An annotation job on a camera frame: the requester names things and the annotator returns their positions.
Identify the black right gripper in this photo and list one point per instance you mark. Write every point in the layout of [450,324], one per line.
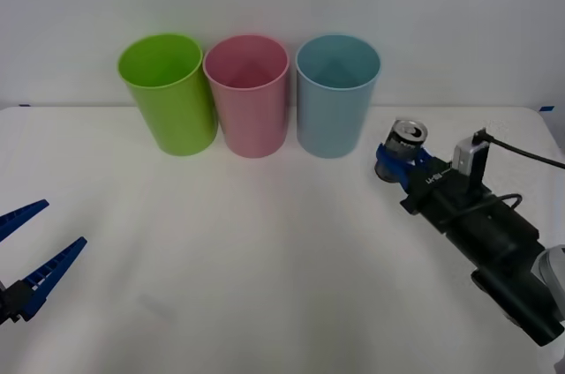
[481,228]

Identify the green plastic bin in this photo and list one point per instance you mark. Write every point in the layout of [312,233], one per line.
[176,118]

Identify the dark blue drink can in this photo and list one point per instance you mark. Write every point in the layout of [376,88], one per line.
[404,138]

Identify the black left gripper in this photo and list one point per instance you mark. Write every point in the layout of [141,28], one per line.
[3,303]

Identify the pink plastic bin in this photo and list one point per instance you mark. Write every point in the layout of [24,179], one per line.
[251,118]

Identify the pale blue plastic bin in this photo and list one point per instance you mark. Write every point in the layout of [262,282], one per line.
[331,122]

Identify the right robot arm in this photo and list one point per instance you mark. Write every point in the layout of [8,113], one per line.
[521,303]

